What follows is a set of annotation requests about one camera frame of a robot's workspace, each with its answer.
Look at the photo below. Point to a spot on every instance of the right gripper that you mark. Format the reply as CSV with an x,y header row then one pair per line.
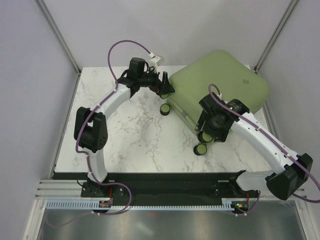
x,y
220,135

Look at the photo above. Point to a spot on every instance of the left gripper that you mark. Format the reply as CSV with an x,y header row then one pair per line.
x,y
163,87

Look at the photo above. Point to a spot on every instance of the green suitcase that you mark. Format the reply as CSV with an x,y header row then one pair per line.
x,y
219,73

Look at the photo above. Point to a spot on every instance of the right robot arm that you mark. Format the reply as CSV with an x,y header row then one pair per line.
x,y
289,170

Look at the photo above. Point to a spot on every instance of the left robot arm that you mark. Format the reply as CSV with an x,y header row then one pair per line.
x,y
90,130

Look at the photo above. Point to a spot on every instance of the green suitcase wheel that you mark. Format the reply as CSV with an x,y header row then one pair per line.
x,y
164,96
200,149
165,109
204,138

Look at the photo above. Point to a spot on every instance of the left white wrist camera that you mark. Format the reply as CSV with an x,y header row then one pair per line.
x,y
155,62

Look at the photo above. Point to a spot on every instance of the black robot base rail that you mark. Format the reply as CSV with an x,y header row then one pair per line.
x,y
167,189

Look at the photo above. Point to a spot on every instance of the right aluminium frame post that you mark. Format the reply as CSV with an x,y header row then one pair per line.
x,y
285,18

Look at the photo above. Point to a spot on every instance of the aluminium frame post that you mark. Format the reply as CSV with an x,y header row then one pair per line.
x,y
58,35
285,18

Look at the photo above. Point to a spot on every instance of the left aluminium frame post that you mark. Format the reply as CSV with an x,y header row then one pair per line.
x,y
58,35

